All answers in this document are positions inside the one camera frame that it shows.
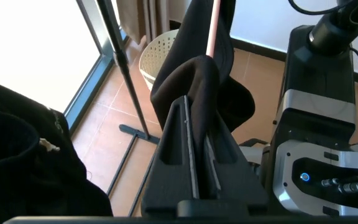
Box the brown curtain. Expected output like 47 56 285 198
116 0 171 46

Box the window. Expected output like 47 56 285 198
0 0 129 135

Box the white laundry basket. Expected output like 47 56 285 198
139 29 180 92

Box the black garment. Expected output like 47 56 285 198
150 0 256 200
0 76 114 218

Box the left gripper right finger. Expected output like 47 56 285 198
203 113 269 218

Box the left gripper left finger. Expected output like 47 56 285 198
141 95 200 218

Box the pink clothes hanger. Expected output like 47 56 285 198
206 0 222 58

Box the black clothes rack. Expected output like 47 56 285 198
96 0 162 218

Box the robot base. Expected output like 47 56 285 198
237 24 358 218

